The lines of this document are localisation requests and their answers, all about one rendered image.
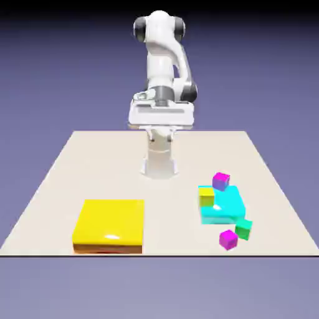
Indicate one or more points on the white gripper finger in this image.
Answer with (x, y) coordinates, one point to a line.
(151, 134)
(171, 134)

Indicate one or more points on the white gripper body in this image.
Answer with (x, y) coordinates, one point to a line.
(161, 115)

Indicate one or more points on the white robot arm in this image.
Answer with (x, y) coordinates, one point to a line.
(160, 37)

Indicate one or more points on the small magenta cube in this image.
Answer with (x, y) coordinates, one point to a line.
(228, 239)
(220, 181)

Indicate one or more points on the small yellow cube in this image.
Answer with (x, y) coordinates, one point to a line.
(206, 197)

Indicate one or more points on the small green cube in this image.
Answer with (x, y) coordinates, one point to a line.
(243, 228)

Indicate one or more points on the large cyan box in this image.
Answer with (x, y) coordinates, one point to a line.
(228, 206)

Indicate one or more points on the large yellow box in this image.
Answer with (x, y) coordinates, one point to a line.
(109, 224)

